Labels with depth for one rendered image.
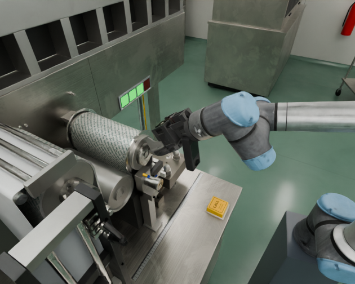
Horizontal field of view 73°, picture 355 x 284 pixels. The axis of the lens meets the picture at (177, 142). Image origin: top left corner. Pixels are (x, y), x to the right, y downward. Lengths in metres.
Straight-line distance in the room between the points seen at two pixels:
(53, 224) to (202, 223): 0.69
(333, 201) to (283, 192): 1.50
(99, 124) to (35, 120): 0.20
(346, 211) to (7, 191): 0.89
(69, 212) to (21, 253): 0.08
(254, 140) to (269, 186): 1.88
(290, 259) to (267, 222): 1.15
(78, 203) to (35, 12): 0.58
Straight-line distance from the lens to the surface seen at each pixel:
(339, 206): 0.93
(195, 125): 0.56
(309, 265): 1.07
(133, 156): 0.73
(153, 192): 0.80
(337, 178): 2.79
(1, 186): 0.53
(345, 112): 0.67
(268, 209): 2.26
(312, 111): 0.66
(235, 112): 0.50
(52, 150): 0.53
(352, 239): 0.80
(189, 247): 0.97
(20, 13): 0.82
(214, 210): 1.03
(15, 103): 0.84
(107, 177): 0.74
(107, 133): 0.78
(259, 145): 0.56
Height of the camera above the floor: 1.78
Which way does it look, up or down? 41 degrees down
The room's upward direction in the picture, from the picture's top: straight up
